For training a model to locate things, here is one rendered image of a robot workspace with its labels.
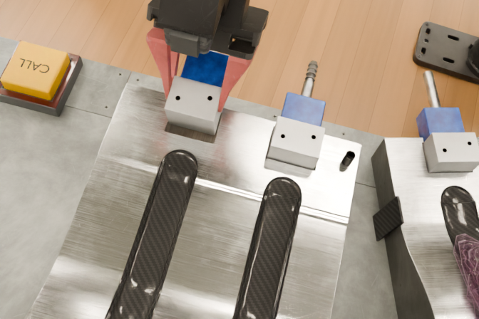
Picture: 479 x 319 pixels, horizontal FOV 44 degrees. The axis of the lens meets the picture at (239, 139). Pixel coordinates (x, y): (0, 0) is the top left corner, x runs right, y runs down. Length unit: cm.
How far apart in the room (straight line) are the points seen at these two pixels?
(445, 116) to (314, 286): 26
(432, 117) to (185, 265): 33
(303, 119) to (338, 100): 16
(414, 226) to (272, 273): 17
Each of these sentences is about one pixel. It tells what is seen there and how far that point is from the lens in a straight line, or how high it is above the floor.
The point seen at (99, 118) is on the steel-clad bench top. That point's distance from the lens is 73.
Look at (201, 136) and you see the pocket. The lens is 64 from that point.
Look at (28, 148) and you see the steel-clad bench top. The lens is 73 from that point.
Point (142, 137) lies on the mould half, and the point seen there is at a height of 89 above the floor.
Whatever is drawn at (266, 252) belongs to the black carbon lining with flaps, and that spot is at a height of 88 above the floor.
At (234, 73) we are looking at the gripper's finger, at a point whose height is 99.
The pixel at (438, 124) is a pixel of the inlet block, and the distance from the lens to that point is 70.
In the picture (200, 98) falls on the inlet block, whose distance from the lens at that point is 57.
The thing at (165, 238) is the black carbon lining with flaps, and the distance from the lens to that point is 58.
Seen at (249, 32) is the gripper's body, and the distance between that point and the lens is 51.
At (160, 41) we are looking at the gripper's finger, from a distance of 53.
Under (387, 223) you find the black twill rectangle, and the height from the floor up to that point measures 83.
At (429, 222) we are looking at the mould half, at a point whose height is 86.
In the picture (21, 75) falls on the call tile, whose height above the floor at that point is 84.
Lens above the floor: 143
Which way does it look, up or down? 63 degrees down
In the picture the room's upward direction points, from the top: 11 degrees clockwise
